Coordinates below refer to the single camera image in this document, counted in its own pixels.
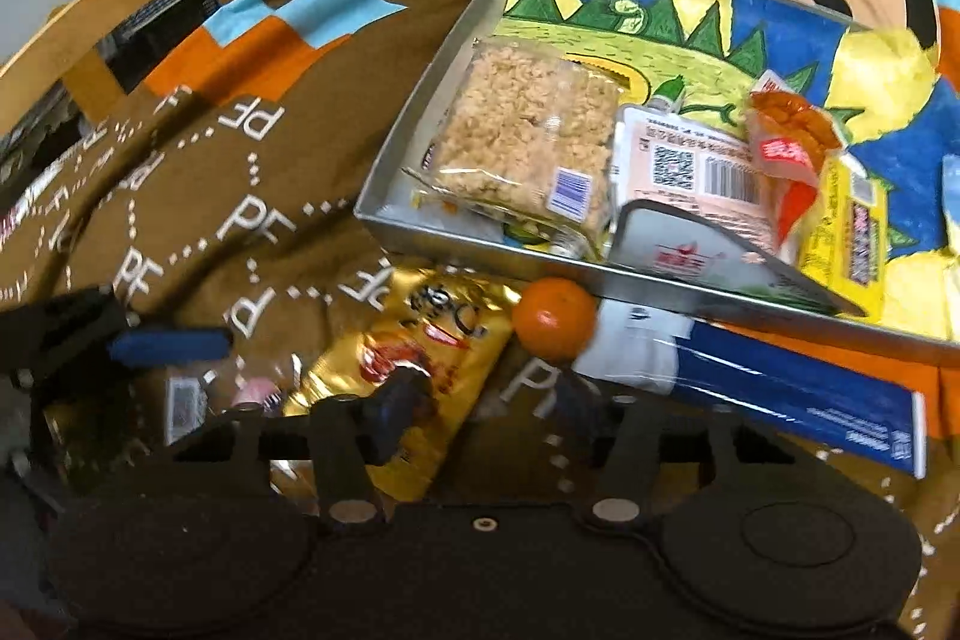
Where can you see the black plastic crate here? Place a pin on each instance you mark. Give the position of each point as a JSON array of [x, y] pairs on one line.
[[113, 68]]

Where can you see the brown colourful cartoon blanket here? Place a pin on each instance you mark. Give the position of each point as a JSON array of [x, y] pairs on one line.
[[222, 193]]

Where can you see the metal tray with dinosaur picture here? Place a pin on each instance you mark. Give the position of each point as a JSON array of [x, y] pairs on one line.
[[897, 117]]

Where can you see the small dark date packet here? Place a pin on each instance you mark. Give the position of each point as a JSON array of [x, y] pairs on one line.
[[196, 393]]

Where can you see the yellow snack packet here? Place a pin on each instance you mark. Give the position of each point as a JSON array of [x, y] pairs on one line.
[[847, 251]]

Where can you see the blue white packet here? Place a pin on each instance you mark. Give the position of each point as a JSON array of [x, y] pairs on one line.
[[672, 355]]

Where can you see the white green snack packet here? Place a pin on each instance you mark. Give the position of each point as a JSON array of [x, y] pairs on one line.
[[688, 208]]

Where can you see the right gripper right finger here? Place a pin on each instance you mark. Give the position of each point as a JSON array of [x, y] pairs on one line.
[[620, 436]]

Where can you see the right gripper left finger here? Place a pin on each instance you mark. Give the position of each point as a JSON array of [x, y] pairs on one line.
[[346, 434]]

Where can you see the orange tofu snack packet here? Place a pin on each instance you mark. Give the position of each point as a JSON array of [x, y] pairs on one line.
[[790, 142]]

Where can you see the nut bar clear packet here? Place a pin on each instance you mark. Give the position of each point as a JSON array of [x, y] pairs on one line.
[[426, 209]]

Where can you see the rice crisp clear packet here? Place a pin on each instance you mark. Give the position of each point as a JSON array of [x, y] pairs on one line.
[[528, 138]]

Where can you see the gold red candy packet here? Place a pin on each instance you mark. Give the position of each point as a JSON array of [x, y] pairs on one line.
[[449, 324]]

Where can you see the small orange mandarin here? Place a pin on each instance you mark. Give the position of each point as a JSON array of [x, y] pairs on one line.
[[555, 319]]

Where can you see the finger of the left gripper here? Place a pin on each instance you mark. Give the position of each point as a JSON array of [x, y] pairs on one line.
[[171, 346]]

